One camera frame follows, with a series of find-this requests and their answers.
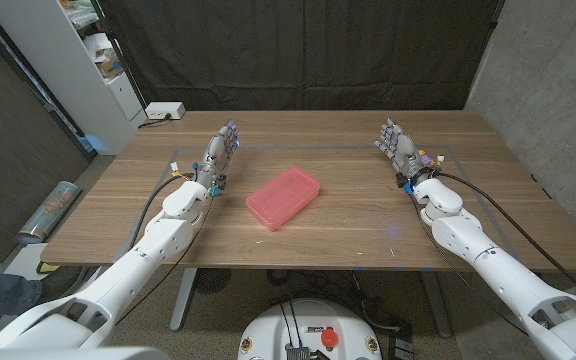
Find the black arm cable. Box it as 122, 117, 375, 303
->
435, 171, 576, 304
127, 172, 197, 251

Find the dark person shoe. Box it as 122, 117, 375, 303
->
40, 265, 87, 301

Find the black fabric backdrop curtain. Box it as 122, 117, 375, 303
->
96, 0, 504, 112

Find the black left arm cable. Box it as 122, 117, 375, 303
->
127, 172, 197, 251

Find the white power strip box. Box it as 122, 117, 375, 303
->
144, 101, 187, 121

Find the grey metal table leg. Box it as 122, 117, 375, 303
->
420, 271, 453, 339
169, 268, 198, 332

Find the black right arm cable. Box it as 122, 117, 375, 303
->
435, 171, 576, 304

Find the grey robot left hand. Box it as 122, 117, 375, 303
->
193, 119, 242, 197

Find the black backdrop stand pole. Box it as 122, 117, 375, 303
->
90, 0, 148, 109

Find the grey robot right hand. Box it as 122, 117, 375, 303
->
373, 117, 428, 177

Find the white shelf cabinet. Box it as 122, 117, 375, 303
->
0, 0, 148, 156

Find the black power brick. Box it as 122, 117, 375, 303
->
387, 334, 415, 360

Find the black round ribbed disc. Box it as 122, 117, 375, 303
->
193, 268, 233, 295

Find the pink plastic pencil case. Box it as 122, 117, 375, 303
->
245, 165, 321, 233

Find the white robot base torso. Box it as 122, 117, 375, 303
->
237, 298, 383, 360

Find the cardboard box on shelf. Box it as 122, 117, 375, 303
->
95, 52, 124, 79

